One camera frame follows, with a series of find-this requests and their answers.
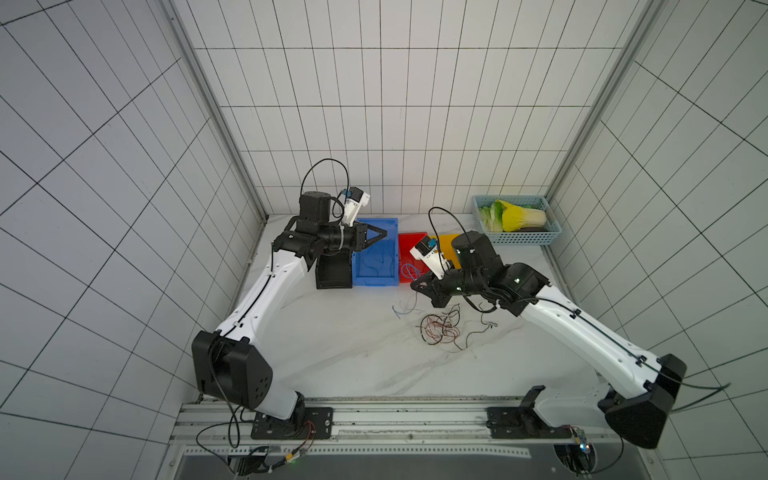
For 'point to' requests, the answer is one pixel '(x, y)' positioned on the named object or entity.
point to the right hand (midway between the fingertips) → (403, 289)
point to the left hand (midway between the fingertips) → (379, 239)
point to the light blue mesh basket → (545, 237)
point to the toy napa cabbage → (515, 218)
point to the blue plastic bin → (378, 263)
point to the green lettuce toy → (492, 217)
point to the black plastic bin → (334, 271)
